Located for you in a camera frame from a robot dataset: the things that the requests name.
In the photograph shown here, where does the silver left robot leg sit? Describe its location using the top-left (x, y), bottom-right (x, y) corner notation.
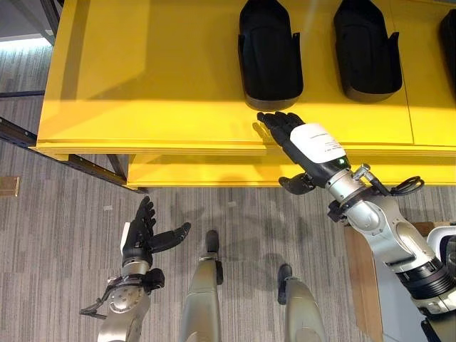
top-left (177, 229), bottom-right (224, 342)

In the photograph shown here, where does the silver right robot leg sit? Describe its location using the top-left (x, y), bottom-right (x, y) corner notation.
top-left (276, 264), bottom-right (328, 342)

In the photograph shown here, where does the dark metal shelf rail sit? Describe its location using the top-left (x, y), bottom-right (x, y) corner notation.
top-left (0, 116), bottom-right (149, 195)

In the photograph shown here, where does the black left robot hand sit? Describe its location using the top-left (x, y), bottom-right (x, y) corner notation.
top-left (120, 196), bottom-right (192, 268)

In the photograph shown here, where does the black sole-shaped part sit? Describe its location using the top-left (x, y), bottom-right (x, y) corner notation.
top-left (438, 9), bottom-right (456, 85)
top-left (237, 0), bottom-right (304, 111)
top-left (333, 0), bottom-right (403, 105)

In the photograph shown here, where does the silver robot leg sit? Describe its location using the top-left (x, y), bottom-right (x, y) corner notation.
top-left (177, 229), bottom-right (224, 342)
top-left (276, 264), bottom-right (328, 342)

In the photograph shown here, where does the small cardboard piece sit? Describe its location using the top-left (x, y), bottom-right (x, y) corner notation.
top-left (0, 176), bottom-right (21, 197)

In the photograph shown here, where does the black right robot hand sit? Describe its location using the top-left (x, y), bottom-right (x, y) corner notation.
top-left (256, 110), bottom-right (348, 196)

